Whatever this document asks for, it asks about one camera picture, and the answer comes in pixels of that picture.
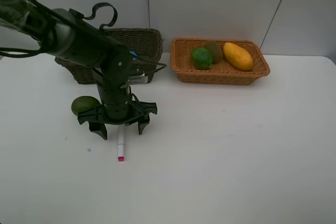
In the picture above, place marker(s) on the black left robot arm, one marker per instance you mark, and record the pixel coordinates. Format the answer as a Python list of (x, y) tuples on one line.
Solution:
[(67, 34)]

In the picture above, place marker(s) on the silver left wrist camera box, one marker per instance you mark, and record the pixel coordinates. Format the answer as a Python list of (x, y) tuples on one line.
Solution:
[(137, 77)]

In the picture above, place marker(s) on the orange wicker basket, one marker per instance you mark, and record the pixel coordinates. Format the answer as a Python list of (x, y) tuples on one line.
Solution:
[(220, 73)]

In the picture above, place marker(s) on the bright green lime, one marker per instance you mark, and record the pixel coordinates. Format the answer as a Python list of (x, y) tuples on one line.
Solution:
[(201, 58)]

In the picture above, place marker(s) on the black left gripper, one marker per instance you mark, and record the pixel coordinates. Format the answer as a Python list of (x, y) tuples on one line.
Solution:
[(118, 106)]

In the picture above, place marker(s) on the brown kiwi fruit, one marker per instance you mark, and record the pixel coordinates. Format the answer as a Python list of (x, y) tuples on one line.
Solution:
[(215, 50)]

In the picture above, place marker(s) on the dark brown wicker basket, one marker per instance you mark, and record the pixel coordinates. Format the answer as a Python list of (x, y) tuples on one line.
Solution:
[(144, 42)]

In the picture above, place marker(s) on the white marker pink caps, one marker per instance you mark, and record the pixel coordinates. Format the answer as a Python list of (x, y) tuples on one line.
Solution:
[(121, 143)]

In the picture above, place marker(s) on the yellow mango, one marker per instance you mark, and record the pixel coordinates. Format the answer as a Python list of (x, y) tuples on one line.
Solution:
[(238, 56)]

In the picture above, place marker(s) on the dark green lime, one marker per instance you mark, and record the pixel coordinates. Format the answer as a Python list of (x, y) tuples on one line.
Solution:
[(84, 103)]

